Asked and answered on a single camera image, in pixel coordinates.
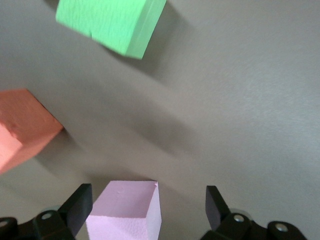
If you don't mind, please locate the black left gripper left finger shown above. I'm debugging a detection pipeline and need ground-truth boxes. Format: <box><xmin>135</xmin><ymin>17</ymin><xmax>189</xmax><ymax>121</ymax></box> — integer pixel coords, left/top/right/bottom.
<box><xmin>0</xmin><ymin>183</ymin><xmax>94</xmax><ymax>240</ymax></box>

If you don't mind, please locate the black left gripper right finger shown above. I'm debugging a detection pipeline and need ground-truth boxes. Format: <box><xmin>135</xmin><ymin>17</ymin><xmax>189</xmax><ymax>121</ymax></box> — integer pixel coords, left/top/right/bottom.
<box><xmin>199</xmin><ymin>185</ymin><xmax>307</xmax><ymax>240</ymax></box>

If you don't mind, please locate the light pink foam cube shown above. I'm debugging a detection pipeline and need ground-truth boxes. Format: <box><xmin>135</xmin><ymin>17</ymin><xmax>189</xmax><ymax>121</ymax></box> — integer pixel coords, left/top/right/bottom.
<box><xmin>85</xmin><ymin>180</ymin><xmax>162</xmax><ymax>240</ymax></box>

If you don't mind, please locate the green foam cube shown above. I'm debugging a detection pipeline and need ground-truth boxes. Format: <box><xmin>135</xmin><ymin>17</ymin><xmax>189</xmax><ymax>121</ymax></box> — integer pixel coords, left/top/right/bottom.
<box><xmin>55</xmin><ymin>0</ymin><xmax>167</xmax><ymax>60</ymax></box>

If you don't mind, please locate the orange foam cube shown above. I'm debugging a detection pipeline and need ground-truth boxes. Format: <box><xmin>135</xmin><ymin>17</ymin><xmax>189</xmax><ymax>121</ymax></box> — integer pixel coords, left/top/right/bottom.
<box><xmin>0</xmin><ymin>88</ymin><xmax>65</xmax><ymax>175</ymax></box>

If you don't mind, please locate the brown table cover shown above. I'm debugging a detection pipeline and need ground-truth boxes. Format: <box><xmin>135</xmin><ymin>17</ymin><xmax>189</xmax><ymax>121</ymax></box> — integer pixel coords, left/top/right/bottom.
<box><xmin>0</xmin><ymin>0</ymin><xmax>320</xmax><ymax>240</ymax></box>

